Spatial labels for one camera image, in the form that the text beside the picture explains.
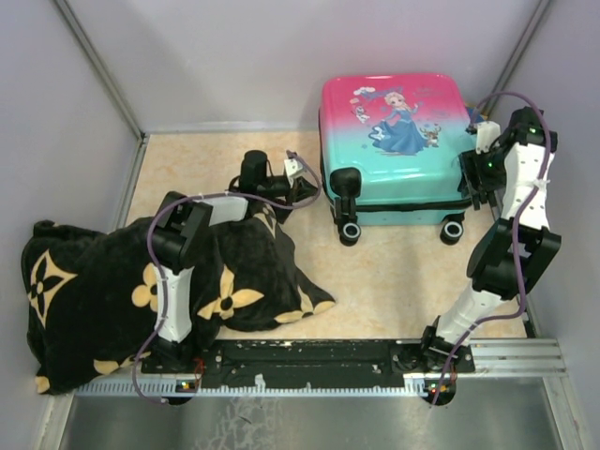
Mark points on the aluminium rail frame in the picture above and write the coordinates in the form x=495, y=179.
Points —
x=485, y=359

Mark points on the blue folded cloth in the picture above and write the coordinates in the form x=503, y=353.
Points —
x=476, y=118

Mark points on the teal hard-shell suitcase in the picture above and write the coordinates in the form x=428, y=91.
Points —
x=389, y=153

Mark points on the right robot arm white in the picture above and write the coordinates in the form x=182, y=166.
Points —
x=518, y=248

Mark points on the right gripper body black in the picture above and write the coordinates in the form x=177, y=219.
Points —
x=488, y=170

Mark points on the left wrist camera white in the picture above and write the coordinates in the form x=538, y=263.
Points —
x=293, y=169

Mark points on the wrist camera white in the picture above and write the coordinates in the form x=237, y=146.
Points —
x=487, y=132
x=293, y=169

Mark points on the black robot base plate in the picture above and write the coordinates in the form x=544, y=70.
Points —
x=295, y=364

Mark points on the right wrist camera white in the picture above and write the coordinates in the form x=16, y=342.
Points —
x=487, y=132

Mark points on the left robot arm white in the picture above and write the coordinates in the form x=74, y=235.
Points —
x=181, y=226

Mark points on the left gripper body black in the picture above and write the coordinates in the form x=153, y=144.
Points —
x=276, y=187

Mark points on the black blanket yellow flowers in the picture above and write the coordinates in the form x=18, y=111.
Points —
x=93, y=296

